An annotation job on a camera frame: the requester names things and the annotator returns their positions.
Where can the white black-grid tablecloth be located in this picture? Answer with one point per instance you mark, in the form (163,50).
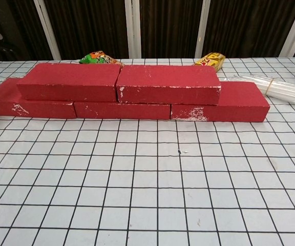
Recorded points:
(142,194)

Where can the green snack bag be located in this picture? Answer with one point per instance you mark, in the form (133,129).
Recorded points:
(98,57)

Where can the gold biscuit pack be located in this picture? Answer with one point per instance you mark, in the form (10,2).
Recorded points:
(215,60)

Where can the clear plastic straw bundle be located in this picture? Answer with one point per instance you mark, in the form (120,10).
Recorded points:
(285,91)

